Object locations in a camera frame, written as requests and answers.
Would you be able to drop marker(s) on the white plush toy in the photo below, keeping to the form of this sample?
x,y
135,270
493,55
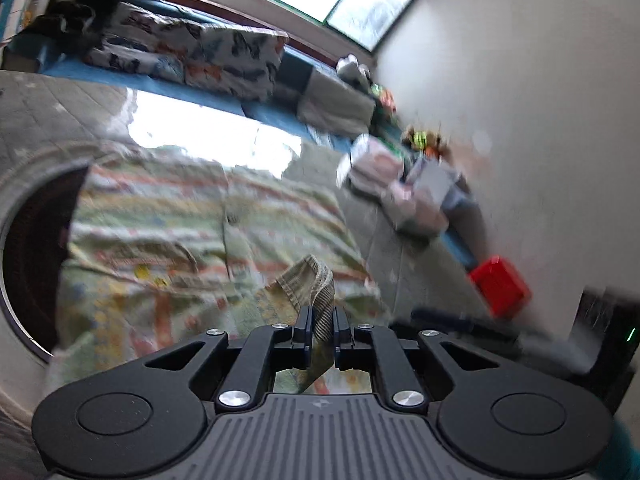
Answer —
x,y
353,72

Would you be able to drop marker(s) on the large butterfly print pillow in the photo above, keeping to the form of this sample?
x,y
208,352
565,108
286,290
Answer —
x,y
241,61

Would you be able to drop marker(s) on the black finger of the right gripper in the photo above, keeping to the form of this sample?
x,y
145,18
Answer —
x,y
501,338

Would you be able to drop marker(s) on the grey striped cushion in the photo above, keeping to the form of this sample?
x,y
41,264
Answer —
x,y
330,105

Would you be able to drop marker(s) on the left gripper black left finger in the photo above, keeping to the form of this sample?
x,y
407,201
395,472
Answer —
x,y
147,414

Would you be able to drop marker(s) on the round black induction cooktop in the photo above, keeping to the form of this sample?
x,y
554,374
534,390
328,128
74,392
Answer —
x,y
33,249

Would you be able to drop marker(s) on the colourful patterned children's shirt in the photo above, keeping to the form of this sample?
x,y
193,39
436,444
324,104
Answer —
x,y
163,247

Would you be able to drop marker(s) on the red plastic stool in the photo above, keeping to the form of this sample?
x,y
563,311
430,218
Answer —
x,y
501,286

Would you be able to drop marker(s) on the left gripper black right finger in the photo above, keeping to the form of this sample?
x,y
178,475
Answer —
x,y
496,416

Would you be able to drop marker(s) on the low butterfly print pillow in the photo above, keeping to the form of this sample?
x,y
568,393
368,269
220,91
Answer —
x,y
137,41

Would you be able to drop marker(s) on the pink wrapped tissue pack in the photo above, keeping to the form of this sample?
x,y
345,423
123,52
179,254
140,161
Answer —
x,y
369,167

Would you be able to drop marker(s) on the blue white small cabinet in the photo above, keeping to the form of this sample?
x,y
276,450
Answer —
x,y
12,18

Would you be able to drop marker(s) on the yellow green plush toy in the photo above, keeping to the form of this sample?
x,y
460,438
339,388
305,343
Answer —
x,y
426,142

